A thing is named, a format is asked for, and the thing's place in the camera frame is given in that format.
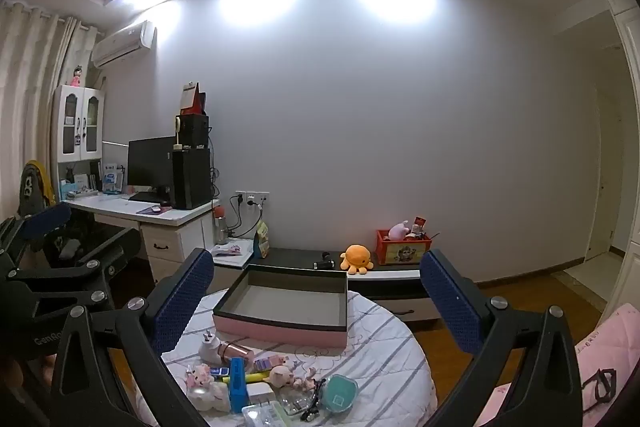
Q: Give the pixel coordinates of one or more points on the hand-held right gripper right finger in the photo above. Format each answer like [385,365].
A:
[450,302]

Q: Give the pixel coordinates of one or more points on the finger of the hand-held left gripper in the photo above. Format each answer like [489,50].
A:
[45,217]
[95,264]

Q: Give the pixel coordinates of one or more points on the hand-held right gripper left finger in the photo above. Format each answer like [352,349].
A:
[185,302]

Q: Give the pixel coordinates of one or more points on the white plug adapter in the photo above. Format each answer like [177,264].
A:
[209,349]

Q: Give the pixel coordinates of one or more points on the blue snack bar packet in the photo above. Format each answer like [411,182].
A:
[220,373]

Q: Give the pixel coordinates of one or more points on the white pink animal figure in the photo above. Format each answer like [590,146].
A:
[202,379]

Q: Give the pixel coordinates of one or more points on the pink cardboard box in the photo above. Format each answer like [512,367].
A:
[280,332]

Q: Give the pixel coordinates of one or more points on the blue rectangular box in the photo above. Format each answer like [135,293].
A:
[237,387]

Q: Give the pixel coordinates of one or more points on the yellow snack packet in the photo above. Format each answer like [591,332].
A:
[257,376]

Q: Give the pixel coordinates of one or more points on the white charger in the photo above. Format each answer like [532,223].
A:
[260,392]

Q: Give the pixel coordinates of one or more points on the pink pig doll figure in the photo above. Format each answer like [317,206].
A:
[280,376]

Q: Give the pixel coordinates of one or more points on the clear plastic box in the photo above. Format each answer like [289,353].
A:
[262,414]

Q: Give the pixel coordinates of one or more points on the teal round container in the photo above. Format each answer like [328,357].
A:
[340,394]

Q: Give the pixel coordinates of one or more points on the person's left forearm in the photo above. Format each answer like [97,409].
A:
[10,377]

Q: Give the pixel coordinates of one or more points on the black yellow jacket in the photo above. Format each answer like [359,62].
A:
[32,187]

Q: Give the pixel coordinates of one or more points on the black office chair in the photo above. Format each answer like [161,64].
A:
[80,234]

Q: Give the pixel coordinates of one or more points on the white desk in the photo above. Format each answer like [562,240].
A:
[120,207]

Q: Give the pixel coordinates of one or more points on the printed paper pack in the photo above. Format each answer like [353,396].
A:
[227,249]

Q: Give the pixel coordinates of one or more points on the red storage crate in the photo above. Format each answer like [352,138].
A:
[402,252]

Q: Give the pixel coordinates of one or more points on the brown pink snack packet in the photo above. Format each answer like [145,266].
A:
[235,349]

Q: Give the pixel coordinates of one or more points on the purple mouse pad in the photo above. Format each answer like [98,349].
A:
[145,210]

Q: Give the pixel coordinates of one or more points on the blue white carton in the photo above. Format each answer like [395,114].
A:
[112,179]

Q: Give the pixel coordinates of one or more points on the black keyboard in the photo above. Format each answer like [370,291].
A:
[142,197]

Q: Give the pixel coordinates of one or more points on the clear bottle orange cap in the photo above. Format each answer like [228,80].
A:
[221,227]

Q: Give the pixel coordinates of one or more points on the red packet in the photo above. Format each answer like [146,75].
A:
[418,224]

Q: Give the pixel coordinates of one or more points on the pink plush toy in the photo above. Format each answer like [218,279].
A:
[399,231]

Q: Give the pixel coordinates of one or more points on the striped white tablecloth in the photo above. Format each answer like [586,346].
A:
[380,357]

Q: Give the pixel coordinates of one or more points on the white glass-door hutch cabinet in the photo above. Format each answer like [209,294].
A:
[80,127]

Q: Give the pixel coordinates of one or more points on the blue yellow snack bag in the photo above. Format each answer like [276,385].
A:
[261,239]

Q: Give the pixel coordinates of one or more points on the orange octopus plush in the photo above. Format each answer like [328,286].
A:
[356,257]

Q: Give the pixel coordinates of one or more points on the black computer monitor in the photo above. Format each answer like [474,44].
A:
[150,162]

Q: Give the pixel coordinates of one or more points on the black computer tower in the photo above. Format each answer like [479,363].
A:
[192,179]

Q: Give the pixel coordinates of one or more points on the low black white cabinet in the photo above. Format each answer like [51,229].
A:
[300,254]

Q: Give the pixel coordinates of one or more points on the small black device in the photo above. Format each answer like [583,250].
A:
[325,264]

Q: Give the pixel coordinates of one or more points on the beige curtain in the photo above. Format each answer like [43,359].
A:
[30,82]

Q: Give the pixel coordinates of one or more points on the small pink doll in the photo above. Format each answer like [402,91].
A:
[76,78]

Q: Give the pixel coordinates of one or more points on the small clear case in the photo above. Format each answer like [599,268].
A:
[295,402]

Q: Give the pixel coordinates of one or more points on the black eyeglasses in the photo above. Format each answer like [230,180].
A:
[583,387]

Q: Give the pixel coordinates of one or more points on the small white desk fan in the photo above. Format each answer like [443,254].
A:
[176,127]

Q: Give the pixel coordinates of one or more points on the black speaker box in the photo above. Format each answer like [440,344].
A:
[195,132]

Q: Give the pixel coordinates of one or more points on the pink bedding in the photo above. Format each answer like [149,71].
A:
[615,337]

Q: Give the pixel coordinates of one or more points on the red desk calendar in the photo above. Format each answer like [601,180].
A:
[192,104]

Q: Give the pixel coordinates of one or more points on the white air conditioner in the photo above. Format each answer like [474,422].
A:
[122,44]

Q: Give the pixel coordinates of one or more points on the cream hallway door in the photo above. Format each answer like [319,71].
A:
[602,182]

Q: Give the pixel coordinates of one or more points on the white panelled door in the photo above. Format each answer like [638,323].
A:
[627,157]

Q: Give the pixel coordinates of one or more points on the white wall power outlet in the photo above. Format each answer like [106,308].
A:
[252,196]

